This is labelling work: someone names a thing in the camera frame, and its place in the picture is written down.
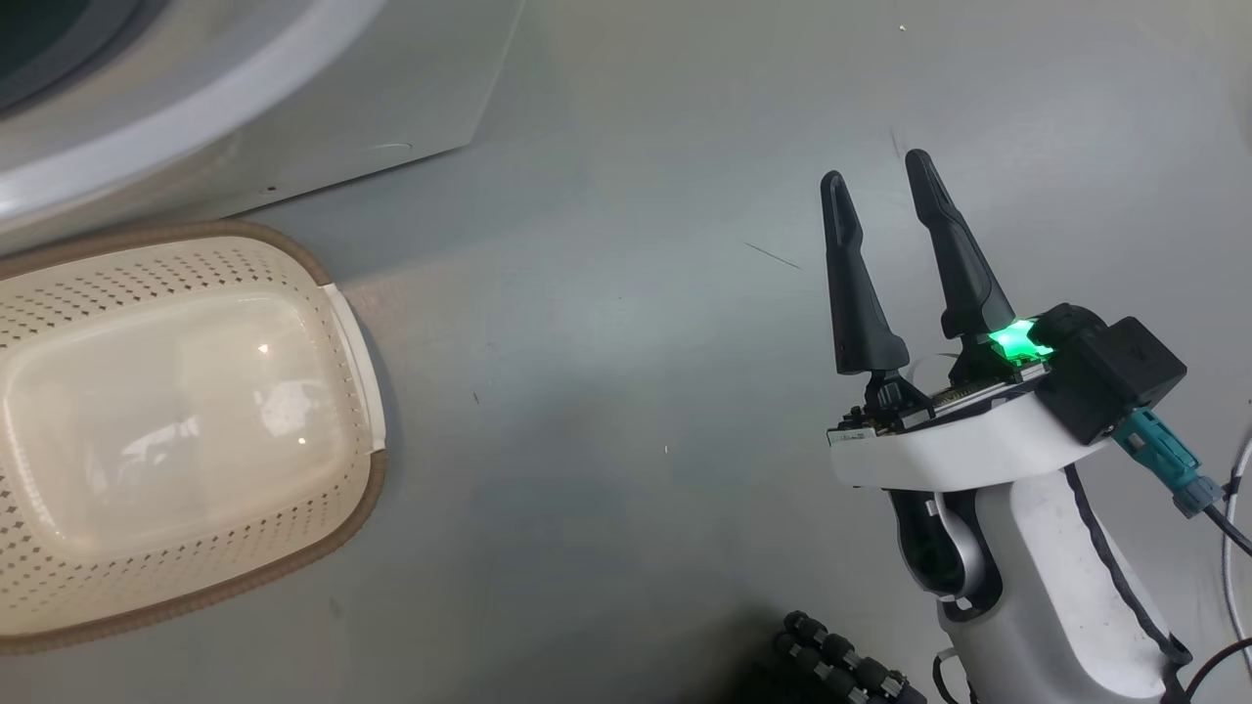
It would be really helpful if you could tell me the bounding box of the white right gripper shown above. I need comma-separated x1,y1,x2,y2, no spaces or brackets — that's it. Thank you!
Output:
820,149,1116,490

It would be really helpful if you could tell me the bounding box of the white front-load washing machine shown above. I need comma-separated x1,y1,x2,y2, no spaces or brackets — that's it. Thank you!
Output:
0,0,524,257

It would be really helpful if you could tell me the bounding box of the cream perforated laundry basket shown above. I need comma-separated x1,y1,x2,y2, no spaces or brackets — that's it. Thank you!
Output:
0,220,389,654

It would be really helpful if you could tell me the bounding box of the teal-plug right camera cable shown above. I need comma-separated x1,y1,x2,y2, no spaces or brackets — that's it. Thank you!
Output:
1113,409,1252,560

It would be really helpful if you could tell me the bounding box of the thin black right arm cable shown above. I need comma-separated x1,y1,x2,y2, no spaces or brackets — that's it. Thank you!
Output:
1064,465,1192,671

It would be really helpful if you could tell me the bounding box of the black ribbed cable conduit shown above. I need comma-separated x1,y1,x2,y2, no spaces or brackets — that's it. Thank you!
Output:
775,611,925,704

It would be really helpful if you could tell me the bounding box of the thin white cable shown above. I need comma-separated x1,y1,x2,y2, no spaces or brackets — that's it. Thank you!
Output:
1221,435,1252,654

